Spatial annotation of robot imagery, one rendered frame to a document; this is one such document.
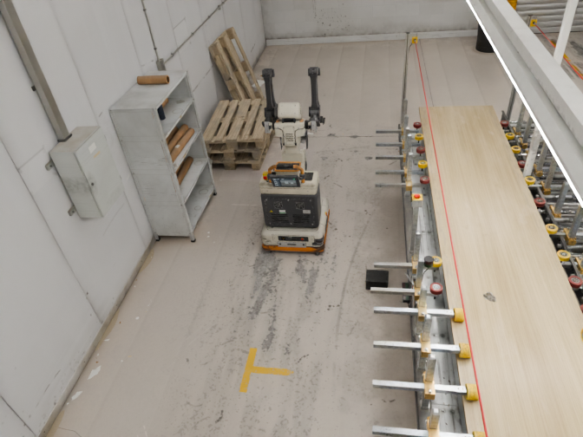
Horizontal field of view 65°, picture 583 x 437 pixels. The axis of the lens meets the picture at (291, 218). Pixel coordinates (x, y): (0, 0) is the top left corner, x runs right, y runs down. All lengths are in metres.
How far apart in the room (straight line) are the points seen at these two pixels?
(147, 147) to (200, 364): 2.01
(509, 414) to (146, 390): 2.60
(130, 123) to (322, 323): 2.45
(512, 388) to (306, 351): 1.71
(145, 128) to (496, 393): 3.41
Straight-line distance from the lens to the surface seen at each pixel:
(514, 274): 3.33
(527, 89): 2.08
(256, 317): 4.16
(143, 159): 4.60
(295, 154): 4.49
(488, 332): 2.96
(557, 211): 4.05
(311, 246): 4.54
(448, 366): 3.11
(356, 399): 3.65
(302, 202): 4.30
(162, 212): 4.93
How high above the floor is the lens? 3.16
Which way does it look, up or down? 38 degrees down
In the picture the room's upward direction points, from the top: 7 degrees counter-clockwise
